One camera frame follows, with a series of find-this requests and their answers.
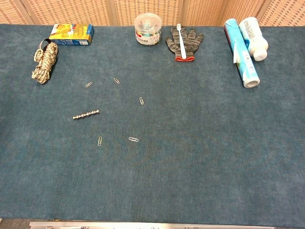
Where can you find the silver paper clip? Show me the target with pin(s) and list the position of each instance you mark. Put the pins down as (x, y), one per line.
(116, 80)
(88, 84)
(141, 100)
(133, 139)
(99, 141)

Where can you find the blue felt mat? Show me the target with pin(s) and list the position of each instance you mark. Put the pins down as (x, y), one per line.
(166, 143)

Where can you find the white toothbrush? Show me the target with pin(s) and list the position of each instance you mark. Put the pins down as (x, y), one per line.
(182, 47)

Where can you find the clear plastic clip jar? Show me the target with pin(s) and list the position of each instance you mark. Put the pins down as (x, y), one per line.
(147, 35)

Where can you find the grey knit work glove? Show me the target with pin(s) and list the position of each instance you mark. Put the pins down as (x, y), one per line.
(190, 43)

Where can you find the blue white cylinder roll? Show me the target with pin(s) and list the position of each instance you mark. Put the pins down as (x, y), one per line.
(245, 66)

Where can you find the yellow blue cardboard box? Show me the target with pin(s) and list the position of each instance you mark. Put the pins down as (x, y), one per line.
(71, 33)

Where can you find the white plastic bottle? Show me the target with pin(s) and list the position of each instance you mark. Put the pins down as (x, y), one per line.
(255, 40)

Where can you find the woven folding screen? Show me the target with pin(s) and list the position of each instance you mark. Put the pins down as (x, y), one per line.
(71, 12)

